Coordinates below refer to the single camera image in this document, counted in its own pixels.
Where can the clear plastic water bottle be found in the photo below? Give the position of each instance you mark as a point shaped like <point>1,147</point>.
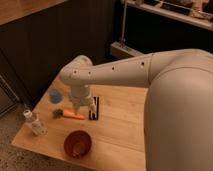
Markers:
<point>34,123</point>

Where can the black and white striped block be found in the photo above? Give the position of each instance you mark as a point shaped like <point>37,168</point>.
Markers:
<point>94,115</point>

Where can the blue round cup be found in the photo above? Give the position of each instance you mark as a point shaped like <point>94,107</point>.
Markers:
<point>55,96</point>

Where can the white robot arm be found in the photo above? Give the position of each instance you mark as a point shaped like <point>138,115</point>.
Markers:
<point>178,111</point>

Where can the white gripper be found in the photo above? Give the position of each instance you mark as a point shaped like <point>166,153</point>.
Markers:
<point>81,96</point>

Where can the orange toy carrot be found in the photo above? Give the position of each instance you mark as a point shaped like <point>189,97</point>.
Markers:
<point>67,114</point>

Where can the red-brown bowl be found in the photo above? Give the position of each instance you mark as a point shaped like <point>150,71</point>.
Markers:
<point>77,144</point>

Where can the metal shelf rack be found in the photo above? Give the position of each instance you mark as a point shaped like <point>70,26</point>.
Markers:
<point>143,29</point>

